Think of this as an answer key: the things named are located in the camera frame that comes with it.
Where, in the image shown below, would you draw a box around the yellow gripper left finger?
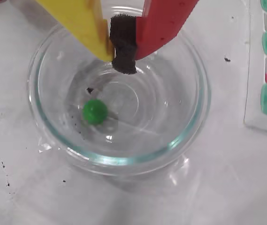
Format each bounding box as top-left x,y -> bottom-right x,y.
36,0 -> 114,62

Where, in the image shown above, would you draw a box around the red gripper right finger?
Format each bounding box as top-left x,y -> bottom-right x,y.
109,0 -> 199,75

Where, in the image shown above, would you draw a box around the green round candy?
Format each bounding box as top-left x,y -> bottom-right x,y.
82,99 -> 108,126

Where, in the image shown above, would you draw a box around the weekly pill organizer box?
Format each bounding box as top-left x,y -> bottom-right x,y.
243,0 -> 267,139

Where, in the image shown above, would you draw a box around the glass bowl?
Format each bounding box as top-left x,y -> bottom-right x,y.
27,4 -> 211,176

